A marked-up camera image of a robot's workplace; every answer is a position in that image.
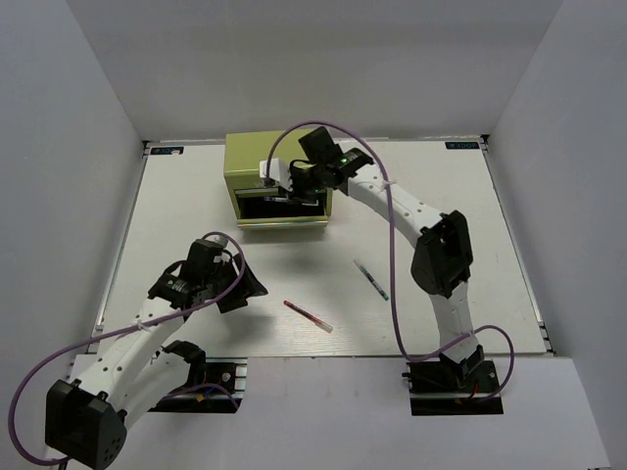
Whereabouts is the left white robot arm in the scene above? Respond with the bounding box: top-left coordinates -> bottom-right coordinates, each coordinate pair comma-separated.
45,234 -> 267,469

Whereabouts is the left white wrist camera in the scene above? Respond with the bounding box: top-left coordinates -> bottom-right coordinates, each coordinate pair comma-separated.
209,235 -> 232,261

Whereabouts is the green gel pen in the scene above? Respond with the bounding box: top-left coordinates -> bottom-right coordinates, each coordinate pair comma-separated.
353,258 -> 389,302

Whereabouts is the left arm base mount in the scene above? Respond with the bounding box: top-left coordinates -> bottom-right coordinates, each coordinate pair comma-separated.
150,358 -> 248,414

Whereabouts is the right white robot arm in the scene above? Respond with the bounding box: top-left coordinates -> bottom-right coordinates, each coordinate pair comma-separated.
289,126 -> 484,391

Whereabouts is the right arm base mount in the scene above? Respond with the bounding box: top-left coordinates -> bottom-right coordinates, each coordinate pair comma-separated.
402,360 -> 504,417

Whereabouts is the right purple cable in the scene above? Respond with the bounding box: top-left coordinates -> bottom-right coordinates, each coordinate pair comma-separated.
266,120 -> 515,403

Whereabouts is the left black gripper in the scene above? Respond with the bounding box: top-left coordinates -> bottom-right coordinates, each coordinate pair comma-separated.
204,253 -> 268,313

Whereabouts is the green metal drawer box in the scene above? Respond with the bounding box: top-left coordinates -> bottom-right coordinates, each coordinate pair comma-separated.
223,129 -> 332,231

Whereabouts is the right blue corner label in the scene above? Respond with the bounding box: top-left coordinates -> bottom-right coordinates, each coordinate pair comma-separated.
445,141 -> 480,150

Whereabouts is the red gel pen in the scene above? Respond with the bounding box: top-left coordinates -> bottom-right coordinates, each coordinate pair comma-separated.
283,300 -> 333,334

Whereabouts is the left blue corner label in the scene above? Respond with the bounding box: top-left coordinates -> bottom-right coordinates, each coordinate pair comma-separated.
150,146 -> 184,156

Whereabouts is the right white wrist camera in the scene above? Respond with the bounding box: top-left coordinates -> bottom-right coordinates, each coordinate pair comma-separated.
259,159 -> 292,192

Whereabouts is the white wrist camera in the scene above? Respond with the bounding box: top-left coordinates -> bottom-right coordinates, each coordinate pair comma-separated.
209,235 -> 232,261
259,159 -> 292,192

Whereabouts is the blue corner label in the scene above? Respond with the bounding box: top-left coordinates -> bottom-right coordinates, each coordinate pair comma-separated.
445,141 -> 480,150
150,146 -> 184,156

